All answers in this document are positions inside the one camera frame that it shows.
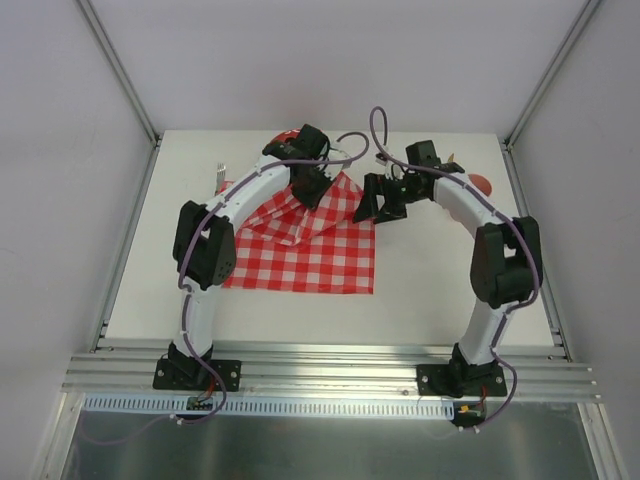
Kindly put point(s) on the silver fork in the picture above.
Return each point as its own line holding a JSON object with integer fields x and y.
{"x": 220, "y": 177}

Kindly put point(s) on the right aluminium frame post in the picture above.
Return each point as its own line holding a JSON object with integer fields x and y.
{"x": 576, "y": 30}

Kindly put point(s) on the white slotted cable duct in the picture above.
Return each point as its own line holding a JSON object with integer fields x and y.
{"x": 403, "y": 408}

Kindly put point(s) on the pink plastic cup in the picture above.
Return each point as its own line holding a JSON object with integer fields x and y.
{"x": 482, "y": 184}

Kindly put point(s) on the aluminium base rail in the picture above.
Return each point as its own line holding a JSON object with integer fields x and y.
{"x": 545, "y": 374}

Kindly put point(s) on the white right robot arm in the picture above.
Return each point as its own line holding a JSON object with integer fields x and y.
{"x": 506, "y": 269}

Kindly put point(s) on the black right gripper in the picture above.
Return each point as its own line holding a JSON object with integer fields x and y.
{"x": 388, "y": 195}

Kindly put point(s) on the left aluminium frame post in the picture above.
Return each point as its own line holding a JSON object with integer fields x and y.
{"x": 108, "y": 50}

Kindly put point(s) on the red plate with teal pattern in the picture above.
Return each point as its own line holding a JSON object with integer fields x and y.
{"x": 280, "y": 139}

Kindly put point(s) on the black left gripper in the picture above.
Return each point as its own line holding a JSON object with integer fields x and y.
{"x": 310, "y": 185}

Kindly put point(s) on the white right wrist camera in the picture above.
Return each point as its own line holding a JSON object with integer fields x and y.
{"x": 381, "y": 159}

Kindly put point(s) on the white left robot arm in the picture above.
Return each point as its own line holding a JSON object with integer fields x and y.
{"x": 204, "y": 249}

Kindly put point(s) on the red white checkered cloth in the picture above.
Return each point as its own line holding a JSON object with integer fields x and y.
{"x": 283, "y": 246}

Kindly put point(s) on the aluminium frame post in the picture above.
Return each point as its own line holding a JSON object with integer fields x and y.
{"x": 108, "y": 50}
{"x": 576, "y": 30}

